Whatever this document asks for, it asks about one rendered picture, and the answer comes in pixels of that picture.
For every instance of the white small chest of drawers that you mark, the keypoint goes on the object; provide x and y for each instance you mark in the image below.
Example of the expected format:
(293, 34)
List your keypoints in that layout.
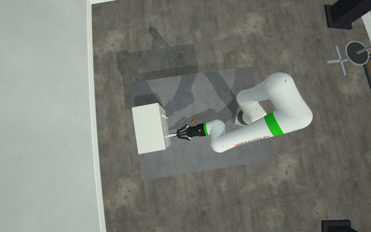
(148, 128)

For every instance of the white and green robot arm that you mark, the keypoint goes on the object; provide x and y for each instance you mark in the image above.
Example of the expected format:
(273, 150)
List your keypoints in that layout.
(292, 113)

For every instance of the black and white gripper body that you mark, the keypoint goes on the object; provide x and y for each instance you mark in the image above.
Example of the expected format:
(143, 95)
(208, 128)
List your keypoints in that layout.
(192, 131)

